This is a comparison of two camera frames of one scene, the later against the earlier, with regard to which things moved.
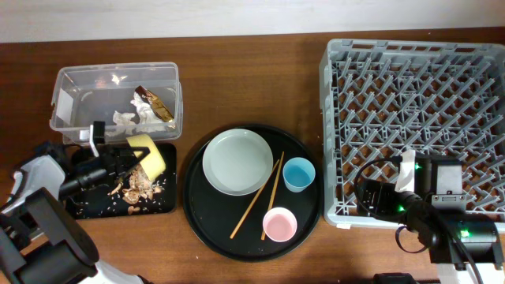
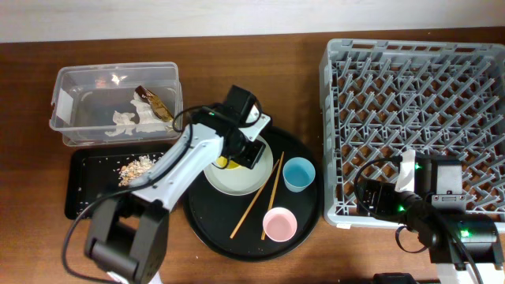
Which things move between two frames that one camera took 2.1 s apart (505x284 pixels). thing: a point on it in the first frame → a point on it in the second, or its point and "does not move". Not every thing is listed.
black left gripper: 119,162 → 251,157
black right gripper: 384,191 does not move
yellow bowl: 153,162 → 222,162
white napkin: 123,118 does not move
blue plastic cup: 298,173 does not move
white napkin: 146,113 does not move
